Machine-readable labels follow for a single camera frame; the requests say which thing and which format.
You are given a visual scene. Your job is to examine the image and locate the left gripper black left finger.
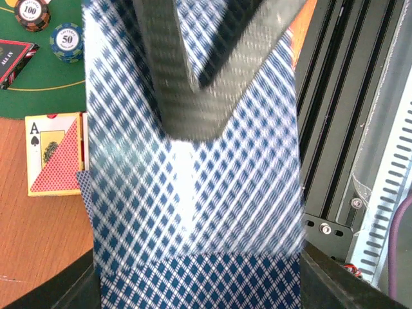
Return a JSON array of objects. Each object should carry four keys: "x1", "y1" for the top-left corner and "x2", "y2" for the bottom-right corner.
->
[{"x1": 6, "y1": 250, "x2": 101, "y2": 308}]

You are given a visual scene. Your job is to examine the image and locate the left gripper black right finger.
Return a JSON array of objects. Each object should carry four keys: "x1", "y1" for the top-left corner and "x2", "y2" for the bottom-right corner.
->
[{"x1": 300, "y1": 243, "x2": 405, "y2": 309}]

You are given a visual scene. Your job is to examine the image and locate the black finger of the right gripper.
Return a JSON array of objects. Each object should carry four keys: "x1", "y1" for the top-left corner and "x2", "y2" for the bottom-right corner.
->
[{"x1": 134, "y1": 1, "x2": 304, "y2": 142}]

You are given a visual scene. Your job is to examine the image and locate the blurred blue patterned card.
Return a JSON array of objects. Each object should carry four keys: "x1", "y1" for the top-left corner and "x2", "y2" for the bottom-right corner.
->
[{"x1": 83, "y1": 1, "x2": 304, "y2": 274}]

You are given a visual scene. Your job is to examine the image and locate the blue chip stack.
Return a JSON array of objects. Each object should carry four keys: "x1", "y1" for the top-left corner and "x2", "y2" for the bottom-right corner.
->
[{"x1": 49, "y1": 23, "x2": 84, "y2": 63}]

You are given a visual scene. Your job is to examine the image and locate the dark red chips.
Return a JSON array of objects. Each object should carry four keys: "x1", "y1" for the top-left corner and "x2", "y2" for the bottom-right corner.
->
[{"x1": 14, "y1": 0, "x2": 51, "y2": 32}]

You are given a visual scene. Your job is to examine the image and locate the black red triangular dealer button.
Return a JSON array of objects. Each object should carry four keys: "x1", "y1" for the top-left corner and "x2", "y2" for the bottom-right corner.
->
[{"x1": 1, "y1": 39, "x2": 39, "y2": 89}]

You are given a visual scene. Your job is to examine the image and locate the grey playing card deck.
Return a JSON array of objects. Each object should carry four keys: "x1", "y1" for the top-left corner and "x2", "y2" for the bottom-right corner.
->
[{"x1": 100, "y1": 254, "x2": 301, "y2": 308}]

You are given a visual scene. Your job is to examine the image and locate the round green poker mat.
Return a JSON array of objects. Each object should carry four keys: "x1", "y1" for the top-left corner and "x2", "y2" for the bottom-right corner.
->
[{"x1": 1, "y1": 0, "x2": 86, "y2": 119}]

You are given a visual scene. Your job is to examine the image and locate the light blue cable duct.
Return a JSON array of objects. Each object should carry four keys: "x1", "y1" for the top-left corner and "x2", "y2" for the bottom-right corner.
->
[{"x1": 349, "y1": 99, "x2": 412, "y2": 287}]

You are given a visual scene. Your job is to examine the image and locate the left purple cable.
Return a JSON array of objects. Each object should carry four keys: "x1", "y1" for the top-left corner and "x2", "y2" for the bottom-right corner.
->
[{"x1": 388, "y1": 192, "x2": 412, "y2": 299}]

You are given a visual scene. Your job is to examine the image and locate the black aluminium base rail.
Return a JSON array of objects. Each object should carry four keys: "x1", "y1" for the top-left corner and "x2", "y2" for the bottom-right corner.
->
[{"x1": 296, "y1": 1, "x2": 411, "y2": 263}]

